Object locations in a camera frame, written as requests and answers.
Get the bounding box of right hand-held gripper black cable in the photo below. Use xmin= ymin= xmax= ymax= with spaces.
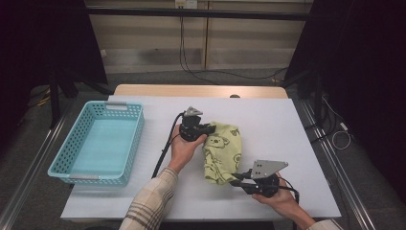
xmin=279 ymin=176 xmax=301 ymax=205

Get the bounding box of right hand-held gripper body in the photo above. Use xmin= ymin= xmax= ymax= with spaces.
xmin=245 ymin=159 xmax=289 ymax=198

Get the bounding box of light blue plastic basket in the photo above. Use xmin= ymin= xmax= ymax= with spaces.
xmin=47 ymin=101 xmax=146 ymax=187

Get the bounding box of black horizontal metal bar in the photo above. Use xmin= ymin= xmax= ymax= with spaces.
xmin=85 ymin=7 xmax=315 ymax=22

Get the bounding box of black floor cable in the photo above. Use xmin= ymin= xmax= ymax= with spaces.
xmin=304 ymin=109 xmax=339 ymax=145

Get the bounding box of person's right hand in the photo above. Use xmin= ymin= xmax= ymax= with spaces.
xmin=252 ymin=173 xmax=300 ymax=215

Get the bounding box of left hand-held gripper black cable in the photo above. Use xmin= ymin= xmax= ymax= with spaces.
xmin=151 ymin=111 xmax=186 ymax=179

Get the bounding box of green printed baby romper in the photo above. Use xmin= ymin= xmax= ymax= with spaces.
xmin=202 ymin=121 xmax=243 ymax=186

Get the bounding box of black metal stand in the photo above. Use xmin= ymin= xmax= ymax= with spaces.
xmin=47 ymin=68 xmax=111 ymax=128
xmin=282 ymin=68 xmax=325 ymax=128

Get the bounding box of yellow floor cable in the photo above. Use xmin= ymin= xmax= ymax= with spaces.
xmin=36 ymin=95 xmax=52 ymax=108

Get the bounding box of aluminium floor rail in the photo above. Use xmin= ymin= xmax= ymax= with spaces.
xmin=300 ymin=99 xmax=377 ymax=230
xmin=0 ymin=104 xmax=76 ymax=230

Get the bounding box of white cable with adapter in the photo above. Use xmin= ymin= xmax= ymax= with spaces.
xmin=320 ymin=95 xmax=352 ymax=151

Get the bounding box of black curtain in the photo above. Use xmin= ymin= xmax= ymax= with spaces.
xmin=0 ymin=0 xmax=109 ymax=154
xmin=283 ymin=0 xmax=406 ymax=205

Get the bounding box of black cable hanging from socket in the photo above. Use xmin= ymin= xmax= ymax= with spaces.
xmin=178 ymin=15 xmax=288 ymax=85

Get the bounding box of white wall socket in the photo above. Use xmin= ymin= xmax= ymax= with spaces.
xmin=174 ymin=0 xmax=198 ymax=10

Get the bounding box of hand-held gripper black cable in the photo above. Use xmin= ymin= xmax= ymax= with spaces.
xmin=151 ymin=111 xmax=186 ymax=179
xmin=279 ymin=176 xmax=301 ymax=205

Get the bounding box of white table cover board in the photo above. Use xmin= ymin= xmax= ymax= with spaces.
xmin=60 ymin=95 xmax=342 ymax=222

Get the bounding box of person's left hand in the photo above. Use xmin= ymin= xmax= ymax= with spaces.
xmin=168 ymin=126 xmax=209 ymax=175

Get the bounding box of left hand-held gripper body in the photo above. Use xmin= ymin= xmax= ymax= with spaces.
xmin=178 ymin=106 xmax=205 ymax=143

